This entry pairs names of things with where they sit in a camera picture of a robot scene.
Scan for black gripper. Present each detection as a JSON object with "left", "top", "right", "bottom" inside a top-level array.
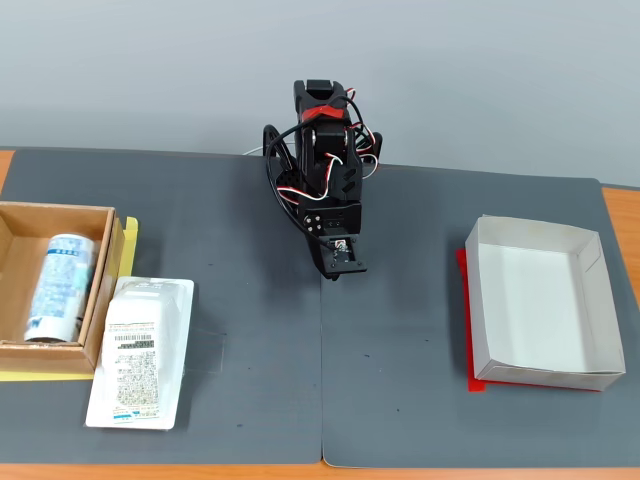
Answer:
[{"left": 298, "top": 199, "right": 363, "bottom": 283}]

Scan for white blue drink can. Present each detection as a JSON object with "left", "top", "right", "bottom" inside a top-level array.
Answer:
[{"left": 23, "top": 233, "right": 99, "bottom": 346}]

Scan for white paper box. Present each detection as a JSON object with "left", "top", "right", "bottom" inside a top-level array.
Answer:
[{"left": 464, "top": 214, "right": 627, "bottom": 393}]

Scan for brown cardboard box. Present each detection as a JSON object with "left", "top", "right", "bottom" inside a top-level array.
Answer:
[{"left": 0, "top": 200, "right": 126, "bottom": 375}]

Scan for dark grey table mat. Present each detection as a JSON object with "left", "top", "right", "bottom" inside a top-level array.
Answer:
[
  {"left": 319, "top": 162, "right": 622, "bottom": 470},
  {"left": 0, "top": 147, "right": 324, "bottom": 466}
]

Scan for red tape strip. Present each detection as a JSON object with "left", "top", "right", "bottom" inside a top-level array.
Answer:
[{"left": 299, "top": 103, "right": 342, "bottom": 123}]

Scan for red paper sheet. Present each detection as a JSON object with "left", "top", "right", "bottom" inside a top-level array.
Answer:
[{"left": 454, "top": 247, "right": 601, "bottom": 395}]

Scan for yellow paper sheet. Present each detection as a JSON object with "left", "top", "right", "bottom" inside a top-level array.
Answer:
[{"left": 0, "top": 215, "right": 141, "bottom": 383}]

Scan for white plastic food package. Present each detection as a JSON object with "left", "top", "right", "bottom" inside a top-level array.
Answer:
[{"left": 84, "top": 275, "right": 196, "bottom": 432}]

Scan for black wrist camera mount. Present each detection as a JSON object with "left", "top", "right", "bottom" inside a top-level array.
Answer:
[{"left": 321, "top": 233, "right": 369, "bottom": 276}]

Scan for red white servo wire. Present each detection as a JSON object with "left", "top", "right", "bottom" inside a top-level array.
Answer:
[
  {"left": 342, "top": 87, "right": 383, "bottom": 179},
  {"left": 275, "top": 153, "right": 344, "bottom": 203}
]

